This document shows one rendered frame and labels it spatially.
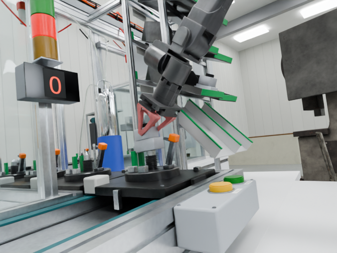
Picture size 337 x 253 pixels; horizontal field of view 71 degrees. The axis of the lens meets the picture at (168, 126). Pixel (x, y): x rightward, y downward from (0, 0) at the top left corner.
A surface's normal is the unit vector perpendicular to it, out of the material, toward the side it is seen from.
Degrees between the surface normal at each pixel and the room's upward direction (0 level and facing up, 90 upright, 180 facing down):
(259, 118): 90
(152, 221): 90
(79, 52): 90
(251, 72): 90
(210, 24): 133
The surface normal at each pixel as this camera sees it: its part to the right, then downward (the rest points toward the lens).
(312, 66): -0.77, 0.04
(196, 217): -0.55, 0.00
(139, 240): 0.83, -0.12
